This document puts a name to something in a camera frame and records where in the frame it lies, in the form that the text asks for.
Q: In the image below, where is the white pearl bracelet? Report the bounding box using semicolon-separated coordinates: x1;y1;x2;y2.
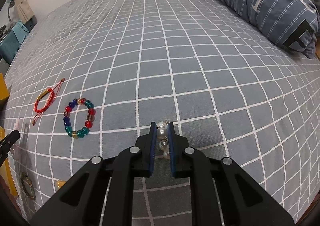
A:
156;120;171;160

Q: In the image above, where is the red string bracelet gold tube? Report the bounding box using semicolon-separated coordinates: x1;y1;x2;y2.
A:
31;78;65;126

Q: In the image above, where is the white cardboard storage box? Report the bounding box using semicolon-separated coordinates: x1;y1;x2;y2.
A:
0;73;18;198

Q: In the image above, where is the grey checked bed sheet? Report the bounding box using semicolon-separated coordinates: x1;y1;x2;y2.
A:
4;0;319;221

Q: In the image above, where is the teal suitcase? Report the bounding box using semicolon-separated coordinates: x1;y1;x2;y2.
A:
1;20;29;65

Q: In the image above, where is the blue desk lamp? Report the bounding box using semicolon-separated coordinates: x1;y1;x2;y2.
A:
7;0;15;23

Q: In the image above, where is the blue grey folded duvet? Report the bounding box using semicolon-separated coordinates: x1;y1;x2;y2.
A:
183;0;320;60

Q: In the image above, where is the brown wooden bead bracelet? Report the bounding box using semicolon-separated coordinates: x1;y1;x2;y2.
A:
20;172;36;201

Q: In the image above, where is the multicolour glass bead bracelet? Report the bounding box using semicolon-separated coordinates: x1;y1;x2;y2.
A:
62;97;97;140

